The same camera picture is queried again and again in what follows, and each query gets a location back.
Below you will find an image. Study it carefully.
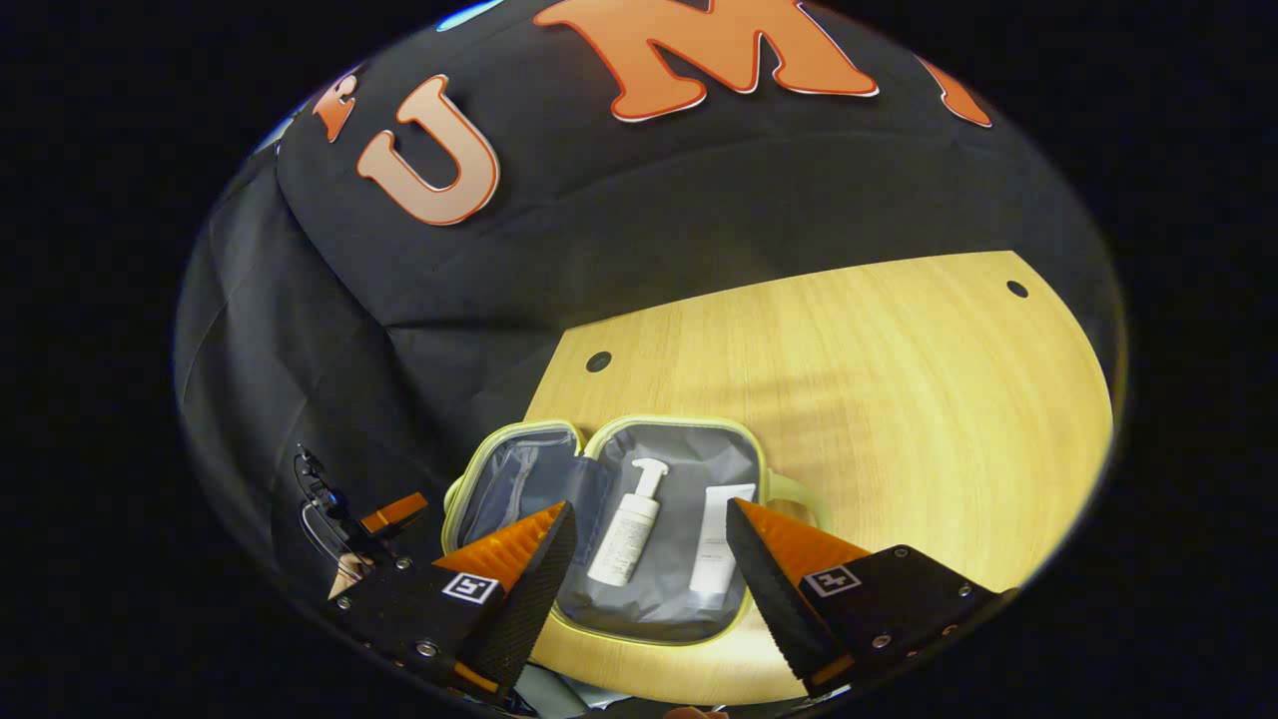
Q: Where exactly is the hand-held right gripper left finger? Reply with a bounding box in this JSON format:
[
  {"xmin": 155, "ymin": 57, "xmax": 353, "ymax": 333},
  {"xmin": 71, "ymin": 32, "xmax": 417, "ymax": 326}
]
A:
[{"xmin": 329, "ymin": 499, "xmax": 580, "ymax": 705}]

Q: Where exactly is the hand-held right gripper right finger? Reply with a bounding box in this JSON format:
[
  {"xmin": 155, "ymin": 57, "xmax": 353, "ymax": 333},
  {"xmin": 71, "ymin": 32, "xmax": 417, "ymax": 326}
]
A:
[{"xmin": 725, "ymin": 497, "xmax": 1004, "ymax": 700}]

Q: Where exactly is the white skin care tube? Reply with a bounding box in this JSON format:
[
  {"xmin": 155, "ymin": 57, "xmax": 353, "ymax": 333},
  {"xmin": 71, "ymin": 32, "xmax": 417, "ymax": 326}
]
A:
[{"xmin": 689, "ymin": 483, "xmax": 758, "ymax": 612}]

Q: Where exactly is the white pump bottle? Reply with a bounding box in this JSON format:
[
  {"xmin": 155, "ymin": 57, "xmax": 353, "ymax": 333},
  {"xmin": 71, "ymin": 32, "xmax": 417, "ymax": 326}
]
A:
[{"xmin": 586, "ymin": 457, "xmax": 671, "ymax": 588}]

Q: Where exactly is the pale yellow suitcase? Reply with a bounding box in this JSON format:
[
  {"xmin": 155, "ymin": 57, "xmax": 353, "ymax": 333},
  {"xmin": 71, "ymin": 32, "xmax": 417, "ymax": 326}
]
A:
[{"xmin": 440, "ymin": 414, "xmax": 833, "ymax": 647}]

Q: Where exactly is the person's grey clothing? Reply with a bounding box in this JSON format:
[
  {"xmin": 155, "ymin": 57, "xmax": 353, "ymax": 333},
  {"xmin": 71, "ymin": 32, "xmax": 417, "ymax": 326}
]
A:
[{"xmin": 514, "ymin": 662, "xmax": 650, "ymax": 718}]

